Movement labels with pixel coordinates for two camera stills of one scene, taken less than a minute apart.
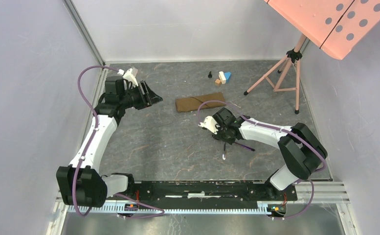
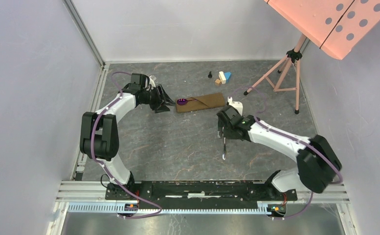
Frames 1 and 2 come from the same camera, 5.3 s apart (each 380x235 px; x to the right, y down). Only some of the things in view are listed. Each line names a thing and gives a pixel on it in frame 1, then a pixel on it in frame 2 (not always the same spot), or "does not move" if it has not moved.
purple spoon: [247, 147] → [183, 101]
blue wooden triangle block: [227, 75] does not move
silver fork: [224, 155] does not move
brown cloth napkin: [193, 103] does not move
